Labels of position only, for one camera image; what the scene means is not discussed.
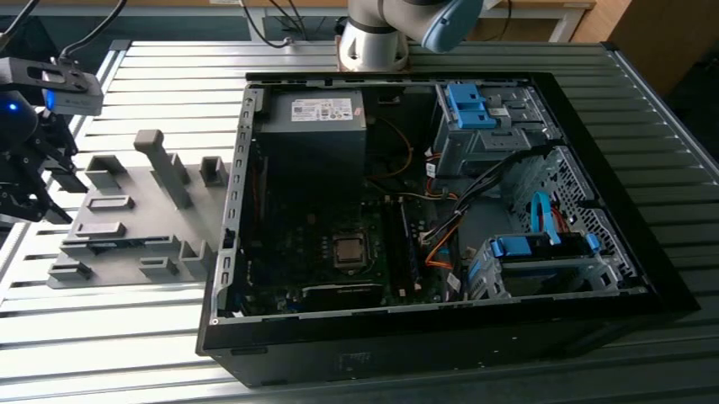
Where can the CPU socket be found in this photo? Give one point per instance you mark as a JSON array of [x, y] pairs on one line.
[[350, 267]]

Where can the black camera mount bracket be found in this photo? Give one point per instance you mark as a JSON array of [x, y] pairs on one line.
[[23, 73]]

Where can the wooden cabinet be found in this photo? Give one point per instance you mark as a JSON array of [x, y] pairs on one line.
[[663, 38]]

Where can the silver CPU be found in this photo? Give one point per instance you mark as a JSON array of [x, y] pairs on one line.
[[349, 250]]

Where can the grey power supply unit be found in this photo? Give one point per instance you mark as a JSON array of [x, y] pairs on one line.
[[315, 124]]

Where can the grey metal disk bay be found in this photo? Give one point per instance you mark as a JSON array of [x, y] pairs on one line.
[[562, 264]]

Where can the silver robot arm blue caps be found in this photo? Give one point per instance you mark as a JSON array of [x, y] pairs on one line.
[[371, 46]]

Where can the grey parts rack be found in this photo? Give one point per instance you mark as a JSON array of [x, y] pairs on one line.
[[130, 210]]

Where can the blue plastic drive latch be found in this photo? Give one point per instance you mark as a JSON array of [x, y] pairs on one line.
[[469, 113]]

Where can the green motherboard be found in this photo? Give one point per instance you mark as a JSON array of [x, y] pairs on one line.
[[298, 252]]

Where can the white-legged wooden desk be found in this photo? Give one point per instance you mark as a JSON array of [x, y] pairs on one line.
[[168, 2]]

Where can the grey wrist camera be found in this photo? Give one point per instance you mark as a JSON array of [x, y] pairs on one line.
[[76, 105]]

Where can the black graphics card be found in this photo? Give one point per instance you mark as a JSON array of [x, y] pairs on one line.
[[343, 294]]

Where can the black open PC case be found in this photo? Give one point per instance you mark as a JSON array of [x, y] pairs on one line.
[[394, 349]]

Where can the hard disk in blue carrier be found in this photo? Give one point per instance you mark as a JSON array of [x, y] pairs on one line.
[[511, 246]]

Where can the grey metal drive cage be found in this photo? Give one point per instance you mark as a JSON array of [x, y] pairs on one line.
[[494, 147]]

